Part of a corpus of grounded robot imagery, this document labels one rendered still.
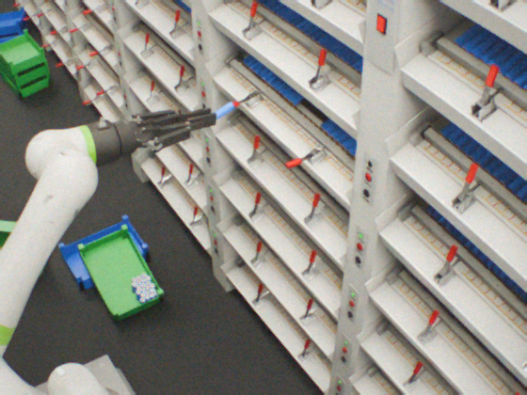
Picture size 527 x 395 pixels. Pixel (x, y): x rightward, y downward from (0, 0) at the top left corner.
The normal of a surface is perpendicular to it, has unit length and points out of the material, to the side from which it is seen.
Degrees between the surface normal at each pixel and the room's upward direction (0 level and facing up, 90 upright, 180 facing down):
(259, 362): 0
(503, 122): 21
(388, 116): 90
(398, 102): 90
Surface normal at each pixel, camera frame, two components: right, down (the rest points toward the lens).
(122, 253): 0.17, -0.50
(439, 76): -0.31, -0.54
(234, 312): -0.01, -0.73
